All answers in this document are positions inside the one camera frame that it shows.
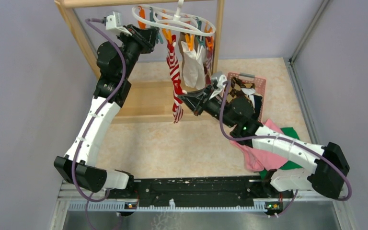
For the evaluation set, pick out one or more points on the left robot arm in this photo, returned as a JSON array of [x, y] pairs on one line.
[[78, 165]]

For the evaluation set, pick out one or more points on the white round clip hanger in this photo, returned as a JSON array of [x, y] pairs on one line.
[[178, 21]]

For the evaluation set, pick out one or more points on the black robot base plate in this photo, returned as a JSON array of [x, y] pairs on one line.
[[227, 191]]

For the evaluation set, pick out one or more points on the pink laundry basket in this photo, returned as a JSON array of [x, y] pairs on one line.
[[260, 86]]

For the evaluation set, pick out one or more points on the orange clip holding sock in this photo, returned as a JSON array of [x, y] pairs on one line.
[[189, 39]]

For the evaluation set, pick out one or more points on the dark red hanging sock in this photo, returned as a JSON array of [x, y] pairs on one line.
[[208, 64]]

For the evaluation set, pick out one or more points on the white hanging sock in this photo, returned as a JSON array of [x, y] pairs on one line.
[[193, 67]]

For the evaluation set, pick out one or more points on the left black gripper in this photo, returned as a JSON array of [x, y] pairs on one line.
[[145, 38]]

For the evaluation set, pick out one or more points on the pink cloth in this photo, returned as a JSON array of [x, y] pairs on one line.
[[256, 160]]

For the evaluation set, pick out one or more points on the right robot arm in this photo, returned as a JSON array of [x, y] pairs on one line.
[[323, 169]]

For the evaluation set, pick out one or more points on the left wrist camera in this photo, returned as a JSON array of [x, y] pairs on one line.
[[114, 25]]

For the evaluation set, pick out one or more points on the wooden drying rack frame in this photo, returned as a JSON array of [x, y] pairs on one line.
[[148, 101]]

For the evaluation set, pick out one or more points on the brown argyle socks in basket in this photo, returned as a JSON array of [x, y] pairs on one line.
[[240, 89]]

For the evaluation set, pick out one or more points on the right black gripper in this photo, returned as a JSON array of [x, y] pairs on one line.
[[195, 100]]

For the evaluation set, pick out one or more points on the red white striped sock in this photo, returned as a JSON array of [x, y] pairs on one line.
[[174, 68]]

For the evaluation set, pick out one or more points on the orange clip far left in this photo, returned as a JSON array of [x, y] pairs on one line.
[[142, 15]]

